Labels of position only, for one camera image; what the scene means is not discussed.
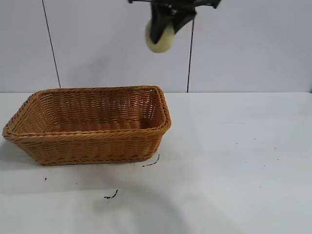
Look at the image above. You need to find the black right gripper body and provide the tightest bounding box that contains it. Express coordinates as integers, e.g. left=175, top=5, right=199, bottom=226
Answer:
left=128, top=0, right=223, bottom=16

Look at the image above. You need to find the pale yellow egg yolk pastry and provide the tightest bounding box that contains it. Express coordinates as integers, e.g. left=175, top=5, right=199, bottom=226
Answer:
left=145, top=20, right=176, bottom=54

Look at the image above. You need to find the brown woven wicker basket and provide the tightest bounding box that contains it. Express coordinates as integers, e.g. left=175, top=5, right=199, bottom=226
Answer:
left=2, top=85, right=173, bottom=167

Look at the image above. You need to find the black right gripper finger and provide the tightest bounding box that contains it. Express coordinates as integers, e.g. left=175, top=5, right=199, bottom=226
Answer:
left=172, top=11, right=197, bottom=34
left=149, top=3, right=173, bottom=45

